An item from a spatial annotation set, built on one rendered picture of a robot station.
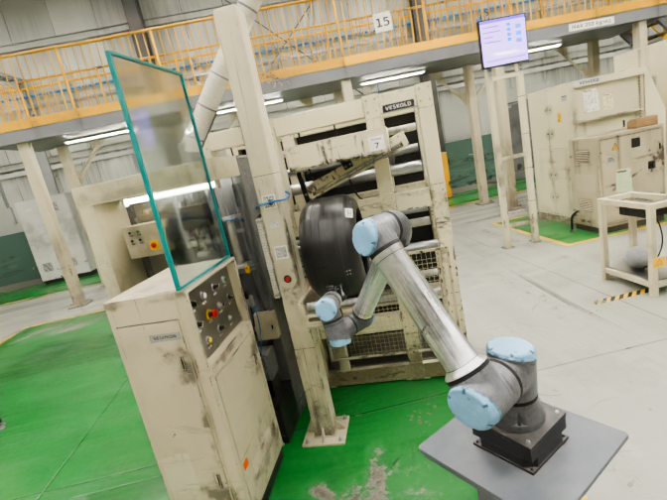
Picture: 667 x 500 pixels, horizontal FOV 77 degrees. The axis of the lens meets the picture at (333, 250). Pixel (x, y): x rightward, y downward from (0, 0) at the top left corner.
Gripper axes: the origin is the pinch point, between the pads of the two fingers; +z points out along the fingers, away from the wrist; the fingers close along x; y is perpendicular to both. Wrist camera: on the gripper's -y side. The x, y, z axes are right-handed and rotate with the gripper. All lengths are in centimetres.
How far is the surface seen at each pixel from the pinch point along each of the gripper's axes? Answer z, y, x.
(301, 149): 42, 80, 16
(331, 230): 4.5, 32.1, -0.5
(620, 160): 389, 37, -306
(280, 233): 21, 34, 31
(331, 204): 14.9, 44.9, -0.9
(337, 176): 58, 62, -1
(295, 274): 23.9, 10.1, 28.2
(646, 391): 58, -95, -158
